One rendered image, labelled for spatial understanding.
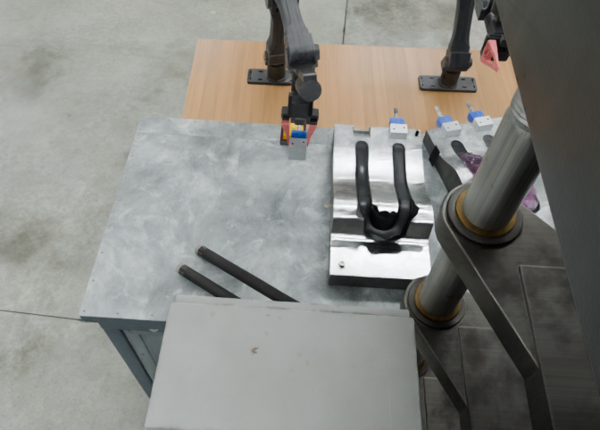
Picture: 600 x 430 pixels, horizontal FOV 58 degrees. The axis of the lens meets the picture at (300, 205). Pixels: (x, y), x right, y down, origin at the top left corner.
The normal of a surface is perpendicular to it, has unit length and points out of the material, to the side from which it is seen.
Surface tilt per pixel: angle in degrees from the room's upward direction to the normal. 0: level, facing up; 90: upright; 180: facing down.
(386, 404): 0
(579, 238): 90
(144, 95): 0
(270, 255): 0
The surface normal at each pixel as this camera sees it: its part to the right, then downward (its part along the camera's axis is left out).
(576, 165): -1.00, -0.07
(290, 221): 0.04, -0.58
